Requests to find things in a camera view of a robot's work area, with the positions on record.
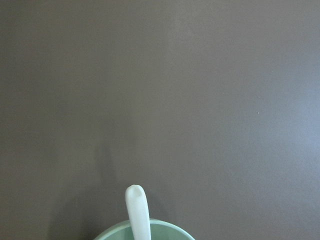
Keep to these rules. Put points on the white plastic spoon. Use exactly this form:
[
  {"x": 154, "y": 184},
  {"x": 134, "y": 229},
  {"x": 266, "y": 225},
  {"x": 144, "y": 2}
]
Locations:
[{"x": 138, "y": 212}]

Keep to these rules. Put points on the light green bowl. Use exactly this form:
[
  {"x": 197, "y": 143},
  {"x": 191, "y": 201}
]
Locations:
[{"x": 160, "y": 230}]

